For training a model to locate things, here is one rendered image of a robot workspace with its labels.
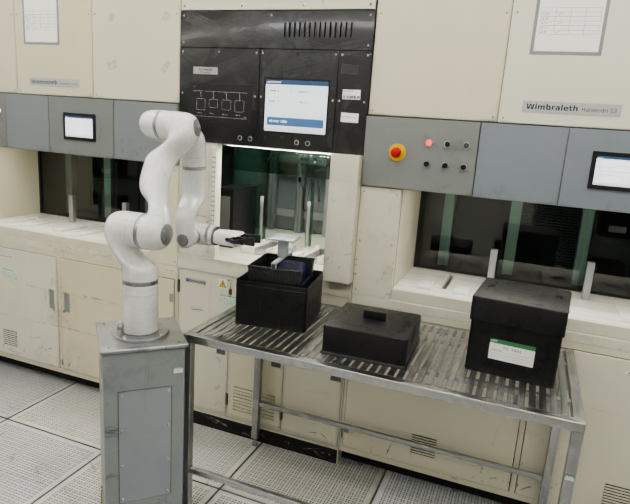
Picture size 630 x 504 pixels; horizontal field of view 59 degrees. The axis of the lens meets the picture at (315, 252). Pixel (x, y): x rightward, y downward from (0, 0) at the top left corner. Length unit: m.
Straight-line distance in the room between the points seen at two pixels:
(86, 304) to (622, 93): 2.61
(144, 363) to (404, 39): 1.51
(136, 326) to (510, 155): 1.46
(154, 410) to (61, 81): 1.76
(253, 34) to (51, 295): 1.78
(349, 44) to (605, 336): 1.47
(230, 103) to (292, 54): 0.35
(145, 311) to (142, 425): 0.39
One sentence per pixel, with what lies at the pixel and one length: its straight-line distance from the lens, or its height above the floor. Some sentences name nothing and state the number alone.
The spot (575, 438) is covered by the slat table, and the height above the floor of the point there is 0.71.
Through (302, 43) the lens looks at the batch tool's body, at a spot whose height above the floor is 1.83.
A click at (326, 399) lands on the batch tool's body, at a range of 2.62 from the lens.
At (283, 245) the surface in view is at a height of 1.05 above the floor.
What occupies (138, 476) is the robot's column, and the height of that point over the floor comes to 0.29.
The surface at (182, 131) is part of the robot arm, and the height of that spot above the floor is 1.46.
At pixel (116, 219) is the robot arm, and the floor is 1.16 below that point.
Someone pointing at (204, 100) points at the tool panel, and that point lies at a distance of 2.61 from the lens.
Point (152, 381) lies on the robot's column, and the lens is 2.01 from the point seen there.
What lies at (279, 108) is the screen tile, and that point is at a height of 1.57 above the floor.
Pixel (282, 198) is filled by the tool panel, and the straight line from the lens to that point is 3.44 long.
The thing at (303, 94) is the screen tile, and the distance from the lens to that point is 2.40.
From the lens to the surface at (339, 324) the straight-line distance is 1.91.
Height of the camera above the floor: 1.51
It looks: 13 degrees down
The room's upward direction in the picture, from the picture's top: 4 degrees clockwise
